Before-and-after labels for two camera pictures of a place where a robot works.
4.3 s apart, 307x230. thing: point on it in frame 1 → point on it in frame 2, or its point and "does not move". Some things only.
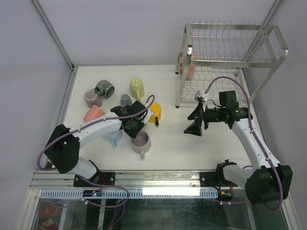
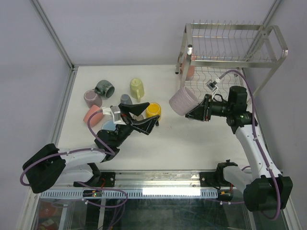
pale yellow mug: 136,89 does not move
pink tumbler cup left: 94,112 does not move
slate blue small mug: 125,100 does not move
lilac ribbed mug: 141,143 → 183,101
